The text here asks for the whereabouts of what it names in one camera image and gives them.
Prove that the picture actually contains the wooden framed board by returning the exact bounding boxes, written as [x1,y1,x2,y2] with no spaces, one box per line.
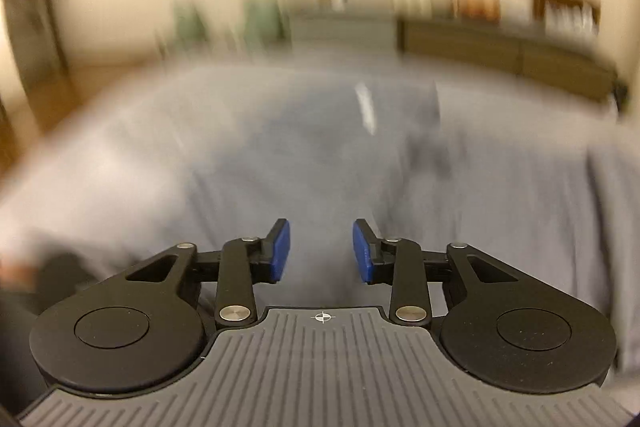
[531,0,602,35]

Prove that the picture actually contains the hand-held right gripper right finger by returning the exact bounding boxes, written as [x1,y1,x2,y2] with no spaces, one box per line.
[352,218,519,327]

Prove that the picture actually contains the grey clothes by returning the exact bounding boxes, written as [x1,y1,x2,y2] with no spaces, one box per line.
[165,71,603,308]

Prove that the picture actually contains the grey sideboard cabinet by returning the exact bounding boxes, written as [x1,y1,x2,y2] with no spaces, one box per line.
[289,6,622,104]

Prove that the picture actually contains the brown door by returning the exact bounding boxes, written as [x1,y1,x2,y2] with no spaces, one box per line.
[0,0,68,80]

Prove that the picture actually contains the red fruit bowl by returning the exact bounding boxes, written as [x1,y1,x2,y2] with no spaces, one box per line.
[454,0,502,24]

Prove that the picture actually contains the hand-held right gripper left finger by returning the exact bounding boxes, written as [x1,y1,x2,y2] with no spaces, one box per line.
[125,218,292,328]

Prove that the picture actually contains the green plastic chair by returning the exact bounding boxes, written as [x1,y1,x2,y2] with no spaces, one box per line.
[171,0,210,44]
[244,0,292,48]

